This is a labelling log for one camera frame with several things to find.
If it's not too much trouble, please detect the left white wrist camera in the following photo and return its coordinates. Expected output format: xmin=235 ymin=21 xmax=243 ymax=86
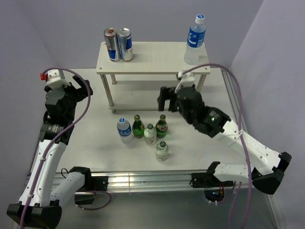
xmin=40 ymin=69 xmax=70 ymax=89

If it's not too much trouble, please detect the clear glass bottle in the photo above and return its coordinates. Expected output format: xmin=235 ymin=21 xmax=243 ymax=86
xmin=144 ymin=124 xmax=157 ymax=145
xmin=155 ymin=141 xmax=169 ymax=161

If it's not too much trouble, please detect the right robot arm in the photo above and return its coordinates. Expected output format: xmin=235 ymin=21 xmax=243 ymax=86
xmin=157 ymin=86 xmax=292 ymax=195

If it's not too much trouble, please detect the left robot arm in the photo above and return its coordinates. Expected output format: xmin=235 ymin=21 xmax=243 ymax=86
xmin=7 ymin=74 xmax=93 ymax=229

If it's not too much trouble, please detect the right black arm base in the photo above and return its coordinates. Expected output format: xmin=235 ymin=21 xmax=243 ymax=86
xmin=189 ymin=173 xmax=225 ymax=202

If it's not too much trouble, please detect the water bottle blue label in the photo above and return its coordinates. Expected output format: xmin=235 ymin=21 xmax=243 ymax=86
xmin=117 ymin=117 xmax=132 ymax=144
xmin=184 ymin=14 xmax=206 ymax=65

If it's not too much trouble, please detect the red-top energy drink can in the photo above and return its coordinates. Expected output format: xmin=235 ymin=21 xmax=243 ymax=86
xmin=103 ymin=28 xmax=121 ymax=62

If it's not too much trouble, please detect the purple cable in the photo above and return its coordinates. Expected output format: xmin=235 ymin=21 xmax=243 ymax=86
xmin=18 ymin=68 xmax=94 ymax=229
xmin=183 ymin=63 xmax=253 ymax=229

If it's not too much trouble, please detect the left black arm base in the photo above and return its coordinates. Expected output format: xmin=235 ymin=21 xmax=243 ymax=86
xmin=74 ymin=176 xmax=108 ymax=205

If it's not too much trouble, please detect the dark green glass bottle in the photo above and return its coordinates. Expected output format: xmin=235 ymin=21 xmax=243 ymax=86
xmin=132 ymin=114 xmax=145 ymax=139
xmin=155 ymin=114 xmax=168 ymax=138

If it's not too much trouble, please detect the silver-top energy drink can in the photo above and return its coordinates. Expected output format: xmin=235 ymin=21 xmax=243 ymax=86
xmin=118 ymin=28 xmax=133 ymax=62

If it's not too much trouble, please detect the aluminium front rail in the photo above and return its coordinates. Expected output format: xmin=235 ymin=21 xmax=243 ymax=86
xmin=26 ymin=170 xmax=215 ymax=194

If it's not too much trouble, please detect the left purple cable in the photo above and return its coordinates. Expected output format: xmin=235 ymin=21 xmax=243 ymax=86
xmin=18 ymin=68 xmax=94 ymax=229

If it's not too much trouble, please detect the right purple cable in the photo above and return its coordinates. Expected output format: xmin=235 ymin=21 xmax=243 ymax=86
xmin=183 ymin=63 xmax=253 ymax=229

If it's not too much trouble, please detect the aluminium side rail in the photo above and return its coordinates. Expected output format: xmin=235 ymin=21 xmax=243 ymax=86
xmin=221 ymin=70 xmax=241 ymax=123

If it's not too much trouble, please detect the white two-tier shelf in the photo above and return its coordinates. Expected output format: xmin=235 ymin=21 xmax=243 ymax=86
xmin=96 ymin=42 xmax=211 ymax=114

